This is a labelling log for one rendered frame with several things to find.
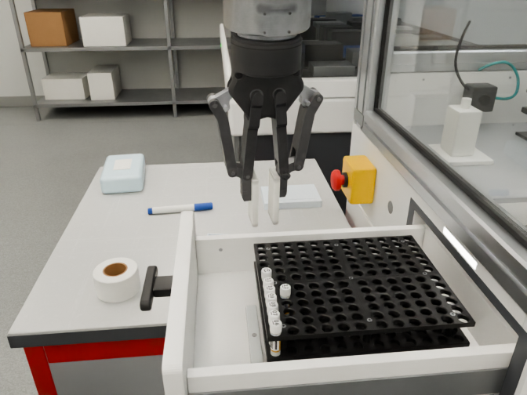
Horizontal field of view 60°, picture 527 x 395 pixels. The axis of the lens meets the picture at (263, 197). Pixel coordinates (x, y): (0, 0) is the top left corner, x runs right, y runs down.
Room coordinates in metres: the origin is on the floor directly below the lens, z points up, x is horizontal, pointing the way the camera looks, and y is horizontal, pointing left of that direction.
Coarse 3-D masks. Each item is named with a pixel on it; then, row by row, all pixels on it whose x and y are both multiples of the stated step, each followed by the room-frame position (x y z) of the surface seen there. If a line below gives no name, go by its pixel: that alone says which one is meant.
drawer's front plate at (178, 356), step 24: (192, 216) 0.55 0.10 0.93; (192, 240) 0.50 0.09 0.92; (192, 264) 0.47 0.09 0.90; (192, 288) 0.45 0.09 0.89; (192, 312) 0.42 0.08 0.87; (168, 336) 0.32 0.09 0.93; (192, 336) 0.39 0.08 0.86; (168, 360) 0.29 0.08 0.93; (192, 360) 0.37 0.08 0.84; (168, 384) 0.28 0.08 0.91
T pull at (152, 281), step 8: (152, 272) 0.44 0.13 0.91; (144, 280) 0.43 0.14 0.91; (152, 280) 0.43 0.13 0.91; (160, 280) 0.43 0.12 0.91; (168, 280) 0.43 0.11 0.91; (144, 288) 0.41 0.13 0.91; (152, 288) 0.41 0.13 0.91; (160, 288) 0.41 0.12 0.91; (168, 288) 0.41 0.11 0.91; (144, 296) 0.40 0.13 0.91; (152, 296) 0.41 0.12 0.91; (160, 296) 0.41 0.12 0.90; (168, 296) 0.41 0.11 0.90; (144, 304) 0.39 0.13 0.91
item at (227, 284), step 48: (240, 240) 0.55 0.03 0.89; (288, 240) 0.56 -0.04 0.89; (432, 240) 0.55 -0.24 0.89; (240, 288) 0.51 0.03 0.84; (240, 336) 0.42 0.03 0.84; (480, 336) 0.40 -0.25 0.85; (192, 384) 0.30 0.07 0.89; (240, 384) 0.31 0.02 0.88; (288, 384) 0.31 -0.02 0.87; (336, 384) 0.32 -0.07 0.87; (384, 384) 0.32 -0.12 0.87; (432, 384) 0.32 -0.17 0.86; (480, 384) 0.33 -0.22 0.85
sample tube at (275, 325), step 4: (272, 320) 0.36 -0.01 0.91; (276, 320) 0.36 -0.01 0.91; (272, 324) 0.35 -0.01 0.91; (276, 324) 0.35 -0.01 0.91; (280, 324) 0.35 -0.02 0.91; (272, 328) 0.35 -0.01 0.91; (276, 328) 0.35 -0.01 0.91; (280, 328) 0.35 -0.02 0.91; (272, 332) 0.35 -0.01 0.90; (276, 332) 0.35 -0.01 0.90; (280, 332) 0.36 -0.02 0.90; (272, 344) 0.35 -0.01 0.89; (276, 344) 0.35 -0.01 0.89; (280, 344) 0.36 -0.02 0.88; (272, 348) 0.35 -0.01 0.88; (276, 348) 0.35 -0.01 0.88; (280, 348) 0.36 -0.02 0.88; (272, 352) 0.35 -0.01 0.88; (276, 352) 0.35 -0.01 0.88; (276, 356) 0.35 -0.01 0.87
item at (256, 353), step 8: (248, 312) 0.45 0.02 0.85; (256, 312) 0.45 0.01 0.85; (248, 320) 0.43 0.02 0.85; (256, 320) 0.43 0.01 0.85; (248, 328) 0.42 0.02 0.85; (256, 328) 0.42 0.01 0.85; (248, 336) 0.41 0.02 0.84; (256, 336) 0.40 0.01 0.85; (256, 344) 0.39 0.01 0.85; (256, 352) 0.38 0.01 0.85; (256, 360) 0.37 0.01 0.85
